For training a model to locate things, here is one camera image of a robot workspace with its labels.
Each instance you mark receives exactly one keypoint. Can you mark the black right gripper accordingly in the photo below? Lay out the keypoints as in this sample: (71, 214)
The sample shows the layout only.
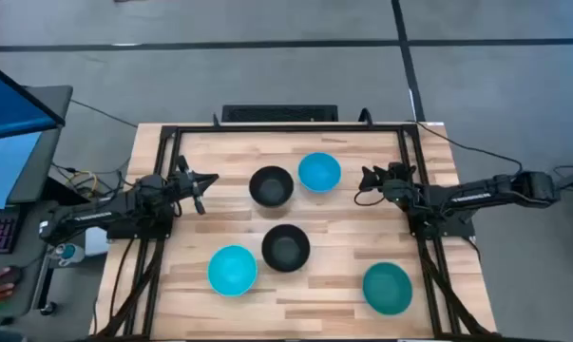
(397, 183)

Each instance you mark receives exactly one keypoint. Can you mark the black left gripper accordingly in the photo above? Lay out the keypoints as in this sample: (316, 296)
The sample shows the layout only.
(187, 183)

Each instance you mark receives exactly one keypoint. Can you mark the black bowl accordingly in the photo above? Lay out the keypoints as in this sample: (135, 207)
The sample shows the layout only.
(271, 186)
(286, 248)

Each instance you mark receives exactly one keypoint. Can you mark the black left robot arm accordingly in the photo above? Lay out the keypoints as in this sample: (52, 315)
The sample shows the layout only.
(96, 216)

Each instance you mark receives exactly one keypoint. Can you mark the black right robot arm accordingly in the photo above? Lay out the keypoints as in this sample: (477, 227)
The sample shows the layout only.
(471, 197)

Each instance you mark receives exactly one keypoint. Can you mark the small blue bowl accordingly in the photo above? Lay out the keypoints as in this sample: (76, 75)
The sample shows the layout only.
(319, 172)

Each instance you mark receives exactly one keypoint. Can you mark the large cyan bowl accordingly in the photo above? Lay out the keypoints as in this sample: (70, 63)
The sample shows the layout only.
(232, 270)

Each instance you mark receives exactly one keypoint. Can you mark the black grille box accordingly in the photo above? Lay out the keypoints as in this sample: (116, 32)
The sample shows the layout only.
(279, 113)

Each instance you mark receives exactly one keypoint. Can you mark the teal green bowl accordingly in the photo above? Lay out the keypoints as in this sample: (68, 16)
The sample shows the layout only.
(387, 288)

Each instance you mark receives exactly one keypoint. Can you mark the bottle with teal cap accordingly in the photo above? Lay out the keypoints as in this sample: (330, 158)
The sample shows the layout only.
(70, 252)

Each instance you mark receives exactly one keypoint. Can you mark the grey laptop with pale screen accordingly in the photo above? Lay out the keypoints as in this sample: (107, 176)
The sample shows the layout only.
(34, 161)

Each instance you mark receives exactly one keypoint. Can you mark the black caster wheel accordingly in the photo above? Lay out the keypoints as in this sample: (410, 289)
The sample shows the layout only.
(49, 309)

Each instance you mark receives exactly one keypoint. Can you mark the grey desk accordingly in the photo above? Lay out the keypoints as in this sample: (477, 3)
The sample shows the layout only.
(27, 285)

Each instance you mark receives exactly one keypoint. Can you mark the black-framed blue monitor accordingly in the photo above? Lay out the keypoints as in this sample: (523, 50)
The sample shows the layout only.
(10, 107)

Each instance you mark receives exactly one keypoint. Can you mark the black computer mouse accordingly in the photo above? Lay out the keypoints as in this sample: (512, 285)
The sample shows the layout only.
(11, 275)

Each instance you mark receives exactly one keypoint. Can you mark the black metal table frame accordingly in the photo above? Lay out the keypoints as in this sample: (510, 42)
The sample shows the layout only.
(291, 128)

